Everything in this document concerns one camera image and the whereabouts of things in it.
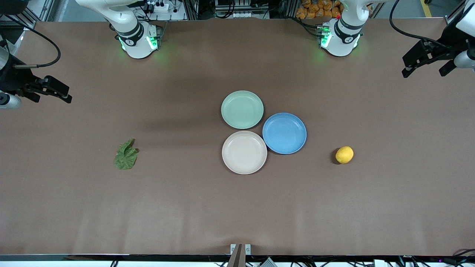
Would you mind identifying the black base cable bundle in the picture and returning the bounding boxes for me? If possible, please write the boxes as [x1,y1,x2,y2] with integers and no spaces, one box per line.
[295,17,323,37]

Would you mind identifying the yellow lemon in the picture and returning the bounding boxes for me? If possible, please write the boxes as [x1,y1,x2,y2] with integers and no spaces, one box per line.
[335,146,354,164]

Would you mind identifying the beige plate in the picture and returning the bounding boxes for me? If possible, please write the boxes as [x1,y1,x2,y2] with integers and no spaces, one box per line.
[222,131,268,175]

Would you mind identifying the blue plate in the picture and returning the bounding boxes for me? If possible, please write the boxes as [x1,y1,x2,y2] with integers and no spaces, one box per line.
[262,113,307,155]

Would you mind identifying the white power strip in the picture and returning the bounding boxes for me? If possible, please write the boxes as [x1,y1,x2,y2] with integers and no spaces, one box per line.
[143,2,171,13]

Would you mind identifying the white electronic device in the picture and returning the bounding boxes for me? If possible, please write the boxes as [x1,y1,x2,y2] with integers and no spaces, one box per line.
[215,0,253,18]

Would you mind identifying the orange snack bags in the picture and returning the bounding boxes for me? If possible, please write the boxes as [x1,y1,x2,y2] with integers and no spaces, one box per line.
[296,0,344,20]

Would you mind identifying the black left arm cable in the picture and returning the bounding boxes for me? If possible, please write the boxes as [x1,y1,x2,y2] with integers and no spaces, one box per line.
[389,0,451,49]

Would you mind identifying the light green plate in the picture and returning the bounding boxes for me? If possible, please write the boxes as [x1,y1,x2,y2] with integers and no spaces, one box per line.
[221,90,264,130]

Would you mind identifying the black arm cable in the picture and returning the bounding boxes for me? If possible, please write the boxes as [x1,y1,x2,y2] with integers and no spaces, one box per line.
[389,0,451,49]
[7,26,62,69]

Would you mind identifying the aluminium frame profile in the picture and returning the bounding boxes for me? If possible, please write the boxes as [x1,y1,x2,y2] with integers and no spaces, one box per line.
[0,0,56,31]
[445,0,475,26]

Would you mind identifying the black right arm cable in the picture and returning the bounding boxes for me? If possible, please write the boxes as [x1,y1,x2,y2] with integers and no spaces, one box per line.
[7,26,62,69]

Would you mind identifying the green lettuce leaf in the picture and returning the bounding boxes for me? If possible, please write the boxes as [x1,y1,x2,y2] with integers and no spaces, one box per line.
[114,139,139,170]

